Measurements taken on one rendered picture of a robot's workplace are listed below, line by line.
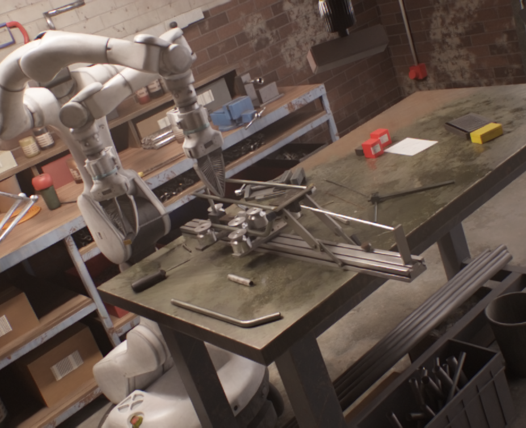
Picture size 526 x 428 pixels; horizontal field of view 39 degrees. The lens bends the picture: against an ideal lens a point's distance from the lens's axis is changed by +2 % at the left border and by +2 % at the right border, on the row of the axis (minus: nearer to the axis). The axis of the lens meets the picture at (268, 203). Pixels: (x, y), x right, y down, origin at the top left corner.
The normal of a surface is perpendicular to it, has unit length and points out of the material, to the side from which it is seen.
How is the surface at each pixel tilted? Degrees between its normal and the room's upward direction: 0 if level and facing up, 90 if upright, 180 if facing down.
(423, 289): 0
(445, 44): 90
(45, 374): 91
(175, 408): 29
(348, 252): 0
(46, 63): 108
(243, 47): 90
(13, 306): 91
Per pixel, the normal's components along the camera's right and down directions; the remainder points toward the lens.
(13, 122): 0.73, 0.59
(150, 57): 0.43, 0.09
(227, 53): 0.62, 0.07
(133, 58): -0.22, 0.05
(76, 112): 0.00, 0.30
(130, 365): -0.65, 0.44
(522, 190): -0.32, -0.89
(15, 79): -0.06, 0.79
